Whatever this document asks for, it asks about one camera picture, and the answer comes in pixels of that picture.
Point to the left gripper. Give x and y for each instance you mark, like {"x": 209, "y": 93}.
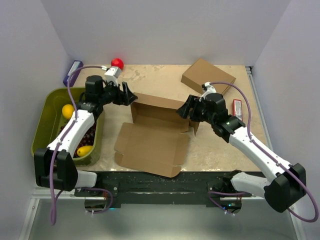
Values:
{"x": 125, "y": 98}

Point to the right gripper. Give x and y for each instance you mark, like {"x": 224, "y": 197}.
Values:
{"x": 192, "y": 102}

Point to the brown cardboard box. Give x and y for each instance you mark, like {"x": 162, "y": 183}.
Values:
{"x": 156, "y": 141}
{"x": 201, "y": 72}

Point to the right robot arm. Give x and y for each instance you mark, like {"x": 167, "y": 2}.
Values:
{"x": 281, "y": 185}

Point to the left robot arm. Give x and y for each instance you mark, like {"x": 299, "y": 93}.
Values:
{"x": 54, "y": 166}

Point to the closed brown cardboard box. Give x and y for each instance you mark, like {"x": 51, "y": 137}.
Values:
{"x": 201, "y": 72}

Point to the red rectangular box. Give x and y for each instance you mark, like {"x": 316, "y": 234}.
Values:
{"x": 237, "y": 108}

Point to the purple rectangular box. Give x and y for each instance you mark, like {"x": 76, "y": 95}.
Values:
{"x": 75, "y": 65}

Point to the red apple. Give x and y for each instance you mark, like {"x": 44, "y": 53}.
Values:
{"x": 117, "y": 62}

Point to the purple grape bunch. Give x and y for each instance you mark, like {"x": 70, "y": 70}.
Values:
{"x": 89, "y": 137}

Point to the yellow lemon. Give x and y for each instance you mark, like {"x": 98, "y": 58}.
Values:
{"x": 67, "y": 111}

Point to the green plastic bin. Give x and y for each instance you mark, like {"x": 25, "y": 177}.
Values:
{"x": 51, "y": 121}

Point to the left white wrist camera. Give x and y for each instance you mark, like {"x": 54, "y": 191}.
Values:
{"x": 112, "y": 74}

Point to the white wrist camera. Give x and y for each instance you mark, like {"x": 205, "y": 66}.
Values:
{"x": 207, "y": 89}
{"x": 112, "y": 74}

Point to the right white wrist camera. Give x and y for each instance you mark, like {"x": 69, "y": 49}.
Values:
{"x": 207, "y": 89}

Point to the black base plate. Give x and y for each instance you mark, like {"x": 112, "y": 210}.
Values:
{"x": 187, "y": 188}

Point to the aluminium frame rail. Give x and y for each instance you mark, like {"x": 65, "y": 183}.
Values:
{"x": 297, "y": 224}

